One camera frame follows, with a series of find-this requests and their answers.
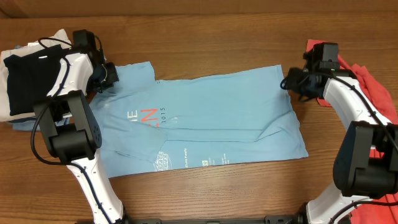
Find black folded shirt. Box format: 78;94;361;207
4;45;63;116

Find light blue printed t-shirt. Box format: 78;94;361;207
90;62;308;177

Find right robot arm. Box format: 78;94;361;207
265;42;397;223

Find beige folded garment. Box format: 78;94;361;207
1;29;71;122

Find folded blue jeans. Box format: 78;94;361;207
6;45;71;132

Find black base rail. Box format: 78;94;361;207
126;215;308;224

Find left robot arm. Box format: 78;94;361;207
33;29;132;223

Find red t-shirt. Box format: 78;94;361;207
306;56;397;224

